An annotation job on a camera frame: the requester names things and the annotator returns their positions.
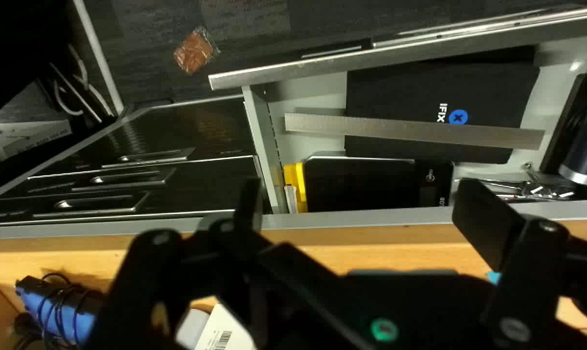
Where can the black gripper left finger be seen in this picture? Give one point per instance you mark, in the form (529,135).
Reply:
(255,278)

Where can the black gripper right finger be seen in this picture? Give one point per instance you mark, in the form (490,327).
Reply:
(533,273)

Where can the small cyan Lego brick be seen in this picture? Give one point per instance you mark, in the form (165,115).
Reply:
(494,278)

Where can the grey metal cabinet drawer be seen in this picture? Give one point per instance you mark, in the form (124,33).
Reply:
(319,90)

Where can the loose steel wrenches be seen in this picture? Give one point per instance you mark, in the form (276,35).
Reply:
(527,187)

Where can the small yellow tool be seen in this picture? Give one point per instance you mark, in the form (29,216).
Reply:
(296,185)

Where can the black cylindrical tool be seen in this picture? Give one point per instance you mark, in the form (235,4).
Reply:
(585,142)

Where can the black box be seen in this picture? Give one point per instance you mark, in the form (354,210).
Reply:
(364,185)

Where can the flat grey metal bar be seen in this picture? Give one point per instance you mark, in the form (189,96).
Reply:
(410,129)

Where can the black foam pad blue logo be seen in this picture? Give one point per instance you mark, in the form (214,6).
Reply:
(402,90)

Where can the orange floor patch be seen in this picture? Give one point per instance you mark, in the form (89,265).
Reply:
(194,51)

